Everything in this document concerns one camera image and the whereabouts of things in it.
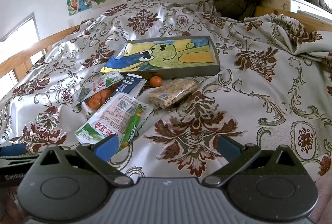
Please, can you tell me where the orange mandarin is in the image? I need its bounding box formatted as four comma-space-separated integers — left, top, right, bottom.
149, 76, 163, 87

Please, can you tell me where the frog painting paper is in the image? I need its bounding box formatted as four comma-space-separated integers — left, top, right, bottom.
101, 38, 215, 73

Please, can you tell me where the seaweed snack bag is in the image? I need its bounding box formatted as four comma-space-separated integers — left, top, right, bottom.
72, 71, 124, 107

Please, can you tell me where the floral patterned bedspread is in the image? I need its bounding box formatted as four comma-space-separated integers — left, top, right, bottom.
0, 0, 332, 219

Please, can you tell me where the bag of orange snacks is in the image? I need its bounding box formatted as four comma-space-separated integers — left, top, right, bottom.
81, 86, 115, 117

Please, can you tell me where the rice cracker pack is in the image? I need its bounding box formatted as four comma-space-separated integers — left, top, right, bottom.
148, 79, 199, 108

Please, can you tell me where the window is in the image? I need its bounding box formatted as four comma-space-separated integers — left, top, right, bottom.
1, 13, 44, 98

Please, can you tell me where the white green stick snack pack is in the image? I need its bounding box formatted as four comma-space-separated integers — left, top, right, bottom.
75, 93, 153, 152

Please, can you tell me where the dark blue milk carton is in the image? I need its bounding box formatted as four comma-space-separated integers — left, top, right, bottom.
111, 74, 142, 98

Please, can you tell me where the grey tray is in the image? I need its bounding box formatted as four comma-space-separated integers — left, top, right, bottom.
122, 36, 220, 79

